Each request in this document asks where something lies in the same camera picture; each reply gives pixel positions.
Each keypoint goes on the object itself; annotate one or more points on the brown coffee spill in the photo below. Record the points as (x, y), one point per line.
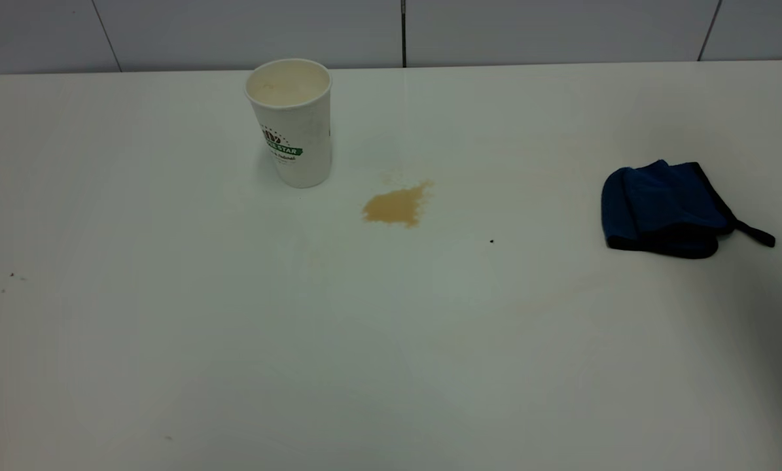
(394, 206)

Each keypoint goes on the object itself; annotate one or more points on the white paper coffee cup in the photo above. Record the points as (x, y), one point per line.
(296, 137)

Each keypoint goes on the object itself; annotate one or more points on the blue cloth with black trim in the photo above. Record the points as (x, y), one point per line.
(665, 206)

